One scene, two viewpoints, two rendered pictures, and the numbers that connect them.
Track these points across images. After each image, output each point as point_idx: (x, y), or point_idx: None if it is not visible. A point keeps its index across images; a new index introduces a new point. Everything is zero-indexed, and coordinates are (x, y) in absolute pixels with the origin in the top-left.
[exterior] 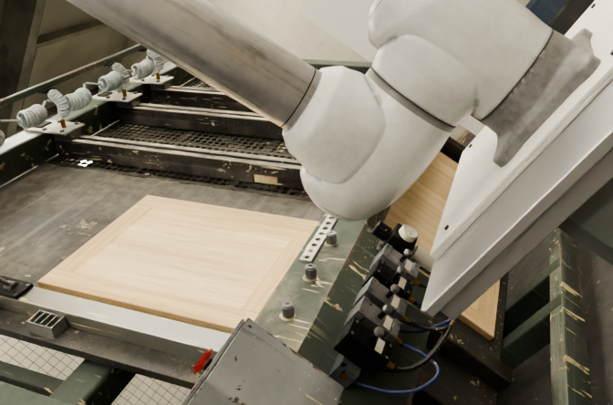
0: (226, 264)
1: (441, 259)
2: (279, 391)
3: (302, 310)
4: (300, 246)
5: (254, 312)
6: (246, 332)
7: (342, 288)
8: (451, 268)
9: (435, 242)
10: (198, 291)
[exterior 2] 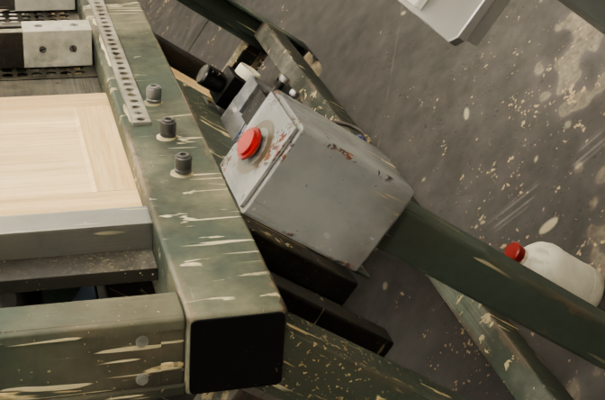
0: (13, 158)
1: (429, 4)
2: (351, 145)
3: (194, 165)
4: (102, 121)
5: (119, 190)
6: (289, 99)
7: (214, 141)
8: None
9: None
10: (8, 190)
